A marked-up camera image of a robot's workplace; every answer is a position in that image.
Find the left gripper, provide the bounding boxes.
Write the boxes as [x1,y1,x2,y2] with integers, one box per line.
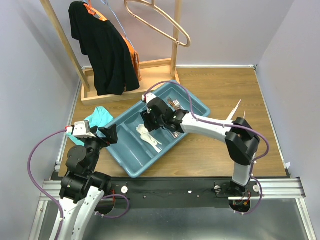
[81,122,118,174]

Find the large white ceramic spoon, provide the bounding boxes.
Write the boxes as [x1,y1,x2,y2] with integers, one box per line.
[136,124,162,145]

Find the small white spoon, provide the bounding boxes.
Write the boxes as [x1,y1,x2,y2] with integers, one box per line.
[152,145,162,153]

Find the copper fork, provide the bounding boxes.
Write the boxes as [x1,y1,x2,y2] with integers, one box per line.
[166,97,176,109]

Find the silver knife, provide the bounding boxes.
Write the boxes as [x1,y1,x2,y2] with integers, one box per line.
[170,131,180,138]

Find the silver fork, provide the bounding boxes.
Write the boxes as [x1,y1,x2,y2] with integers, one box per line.
[173,99,185,110]

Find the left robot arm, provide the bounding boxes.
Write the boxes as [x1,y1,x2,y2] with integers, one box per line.
[50,120,118,240]

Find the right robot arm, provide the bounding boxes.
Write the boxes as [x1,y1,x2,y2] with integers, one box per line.
[140,93,260,197]

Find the teal folded t-shirt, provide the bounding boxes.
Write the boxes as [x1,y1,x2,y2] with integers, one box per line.
[67,106,114,146]

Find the blue-grey plastic cutlery tray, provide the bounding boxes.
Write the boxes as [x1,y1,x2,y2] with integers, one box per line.
[105,83,211,178]

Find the wooden clothes rack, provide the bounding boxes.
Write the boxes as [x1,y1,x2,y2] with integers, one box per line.
[41,0,179,106]

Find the black t-shirt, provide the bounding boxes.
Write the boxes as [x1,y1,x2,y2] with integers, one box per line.
[68,1,140,96]

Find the orange garment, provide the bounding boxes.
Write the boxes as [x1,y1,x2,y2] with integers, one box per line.
[121,35,142,83]

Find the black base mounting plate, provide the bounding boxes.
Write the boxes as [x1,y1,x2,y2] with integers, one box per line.
[96,176,242,210]

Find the copper metal hanger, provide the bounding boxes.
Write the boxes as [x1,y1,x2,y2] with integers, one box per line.
[124,0,191,48]

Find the orange plastic hanger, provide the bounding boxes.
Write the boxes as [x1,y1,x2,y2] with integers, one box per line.
[83,0,108,22]

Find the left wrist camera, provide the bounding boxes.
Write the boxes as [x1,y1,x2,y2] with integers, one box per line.
[65,120,96,139]

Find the blue wire hanger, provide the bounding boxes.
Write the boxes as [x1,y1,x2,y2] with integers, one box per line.
[100,0,135,50]

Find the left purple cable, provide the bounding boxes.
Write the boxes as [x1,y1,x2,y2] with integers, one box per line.
[26,129,67,240]

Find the aluminium frame rail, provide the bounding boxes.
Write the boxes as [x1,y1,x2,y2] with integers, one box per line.
[30,177,316,240]

